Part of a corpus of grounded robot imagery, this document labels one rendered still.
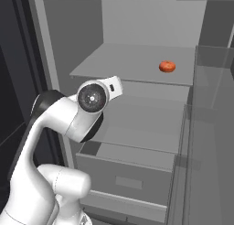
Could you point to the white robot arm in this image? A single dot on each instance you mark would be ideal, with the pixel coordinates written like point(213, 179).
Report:
point(36, 161)

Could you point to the glass fridge shelf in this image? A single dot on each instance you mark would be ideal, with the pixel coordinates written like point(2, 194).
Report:
point(143, 125)

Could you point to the grey fridge shelf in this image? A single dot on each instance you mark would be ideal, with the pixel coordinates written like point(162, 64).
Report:
point(128, 61)

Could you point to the grey open fridge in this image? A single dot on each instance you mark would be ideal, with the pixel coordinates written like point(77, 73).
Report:
point(73, 27)

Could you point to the low grey fridge drawer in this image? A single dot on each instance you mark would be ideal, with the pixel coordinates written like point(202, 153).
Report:
point(122, 205)

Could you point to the fridge door with clear bins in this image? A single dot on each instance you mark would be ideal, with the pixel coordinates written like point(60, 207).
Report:
point(210, 143)

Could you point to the dark tall cabinet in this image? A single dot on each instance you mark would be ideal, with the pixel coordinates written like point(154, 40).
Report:
point(15, 67)

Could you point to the red tomato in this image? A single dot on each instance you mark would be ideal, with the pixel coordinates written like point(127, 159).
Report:
point(167, 66)

